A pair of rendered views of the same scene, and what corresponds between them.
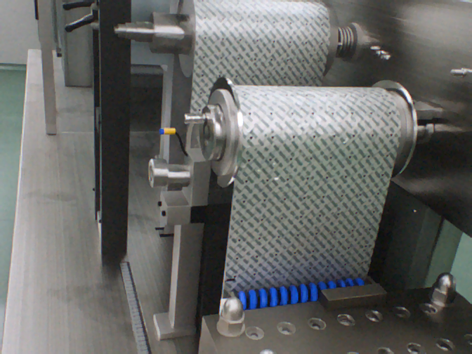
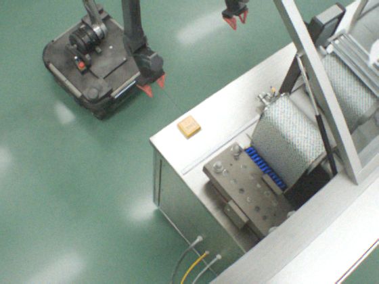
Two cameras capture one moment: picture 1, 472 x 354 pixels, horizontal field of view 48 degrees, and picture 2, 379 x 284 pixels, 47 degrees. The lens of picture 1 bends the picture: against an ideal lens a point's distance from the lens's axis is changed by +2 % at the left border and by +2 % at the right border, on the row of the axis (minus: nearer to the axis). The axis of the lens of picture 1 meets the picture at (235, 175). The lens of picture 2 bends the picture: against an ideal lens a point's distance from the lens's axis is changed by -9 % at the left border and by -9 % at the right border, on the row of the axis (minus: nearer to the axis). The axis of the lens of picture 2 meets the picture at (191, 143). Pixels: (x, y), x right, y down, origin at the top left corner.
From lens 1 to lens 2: 1.34 m
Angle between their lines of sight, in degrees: 57
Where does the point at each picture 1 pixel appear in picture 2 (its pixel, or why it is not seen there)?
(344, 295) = (268, 181)
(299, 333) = (244, 172)
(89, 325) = (239, 109)
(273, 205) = (267, 139)
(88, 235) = not seen: hidden behind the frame
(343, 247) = (285, 173)
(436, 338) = (266, 215)
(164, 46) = not seen: hidden behind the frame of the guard
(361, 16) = not seen: outside the picture
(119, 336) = (240, 120)
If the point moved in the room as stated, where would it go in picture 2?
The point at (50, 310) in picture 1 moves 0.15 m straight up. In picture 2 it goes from (239, 93) to (246, 75)
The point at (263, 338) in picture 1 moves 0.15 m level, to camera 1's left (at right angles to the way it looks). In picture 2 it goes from (235, 161) to (222, 126)
